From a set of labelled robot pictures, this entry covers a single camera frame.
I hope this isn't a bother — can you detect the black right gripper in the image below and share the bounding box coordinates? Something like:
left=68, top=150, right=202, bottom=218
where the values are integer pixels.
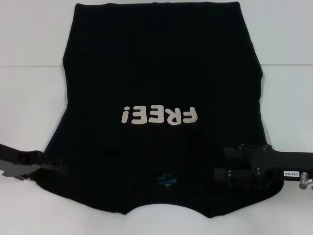
left=213, top=143, right=313, bottom=189

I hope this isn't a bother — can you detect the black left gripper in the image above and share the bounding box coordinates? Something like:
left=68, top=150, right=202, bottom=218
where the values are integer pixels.
left=0, top=143, right=66, bottom=182

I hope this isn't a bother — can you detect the black shirt with FREE print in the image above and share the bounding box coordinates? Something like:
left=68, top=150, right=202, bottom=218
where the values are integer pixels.
left=41, top=1, right=281, bottom=219

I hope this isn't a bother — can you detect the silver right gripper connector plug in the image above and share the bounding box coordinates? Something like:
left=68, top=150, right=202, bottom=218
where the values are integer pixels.
left=299, top=172, right=313, bottom=190

